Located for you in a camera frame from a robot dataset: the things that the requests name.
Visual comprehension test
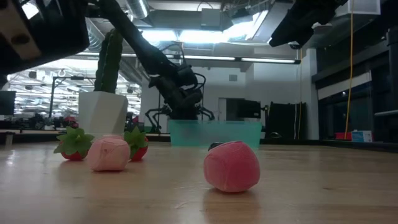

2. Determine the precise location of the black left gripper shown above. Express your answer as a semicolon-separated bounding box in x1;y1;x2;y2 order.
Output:
154;73;203;121

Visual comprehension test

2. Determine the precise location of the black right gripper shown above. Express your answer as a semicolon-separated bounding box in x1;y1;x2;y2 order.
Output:
269;0;349;48

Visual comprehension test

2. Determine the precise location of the dark round blueberry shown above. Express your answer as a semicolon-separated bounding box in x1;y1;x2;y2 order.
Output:
207;141;224;152

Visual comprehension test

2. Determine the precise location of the teal translucent tupperware container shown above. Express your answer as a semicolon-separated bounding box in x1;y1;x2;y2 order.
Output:
167;119;263;148

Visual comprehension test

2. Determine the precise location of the red strawberry with green leaves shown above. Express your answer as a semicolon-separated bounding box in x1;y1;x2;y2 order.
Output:
53;126;96;162
123;126;149;162

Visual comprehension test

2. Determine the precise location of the pink plush peach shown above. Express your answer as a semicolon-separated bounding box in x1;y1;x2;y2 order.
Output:
86;138;131;172
203;140;261;194
99;133;125;141

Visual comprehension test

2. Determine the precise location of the black jointed metal stand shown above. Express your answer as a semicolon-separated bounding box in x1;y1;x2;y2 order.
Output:
144;104;216;134

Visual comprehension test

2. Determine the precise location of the white ceiling light strip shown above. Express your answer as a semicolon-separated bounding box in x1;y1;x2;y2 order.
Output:
183;55;237;62
241;57;296;64

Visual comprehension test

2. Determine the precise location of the black display screen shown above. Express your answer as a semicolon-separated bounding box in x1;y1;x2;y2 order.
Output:
226;98;262;121

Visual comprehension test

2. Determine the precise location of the grey ceiling box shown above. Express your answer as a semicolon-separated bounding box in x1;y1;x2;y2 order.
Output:
200;8;222;31

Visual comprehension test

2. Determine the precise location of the white ceiling unit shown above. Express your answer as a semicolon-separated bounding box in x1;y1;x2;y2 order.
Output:
335;0;382;18

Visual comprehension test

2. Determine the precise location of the tall green cactus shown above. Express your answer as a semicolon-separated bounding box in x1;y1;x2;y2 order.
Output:
93;28;124;94

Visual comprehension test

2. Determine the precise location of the black upright panel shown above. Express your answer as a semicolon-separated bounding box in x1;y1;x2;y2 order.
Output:
267;101;308;140

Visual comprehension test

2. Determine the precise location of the blue and white box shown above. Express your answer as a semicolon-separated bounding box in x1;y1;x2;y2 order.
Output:
351;130;373;143

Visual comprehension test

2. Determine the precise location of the black pole stand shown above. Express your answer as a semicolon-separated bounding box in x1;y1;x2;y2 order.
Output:
49;75;94;119

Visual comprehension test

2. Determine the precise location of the black computer monitor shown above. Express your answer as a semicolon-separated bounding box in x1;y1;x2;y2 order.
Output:
0;90;16;116

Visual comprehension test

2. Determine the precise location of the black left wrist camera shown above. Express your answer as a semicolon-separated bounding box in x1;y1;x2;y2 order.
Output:
177;63;199;90

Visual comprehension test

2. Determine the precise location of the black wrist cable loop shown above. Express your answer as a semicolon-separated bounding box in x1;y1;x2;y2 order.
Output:
194;72;208;94

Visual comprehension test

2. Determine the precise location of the thick yellow hanging cable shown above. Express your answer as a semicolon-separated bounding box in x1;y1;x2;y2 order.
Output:
343;0;355;141

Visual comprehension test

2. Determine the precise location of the silver ceiling air duct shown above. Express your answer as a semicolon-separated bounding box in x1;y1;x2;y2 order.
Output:
124;0;150;20

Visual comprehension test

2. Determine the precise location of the grey horizontal rail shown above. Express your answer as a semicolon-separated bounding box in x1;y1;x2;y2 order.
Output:
374;109;398;118

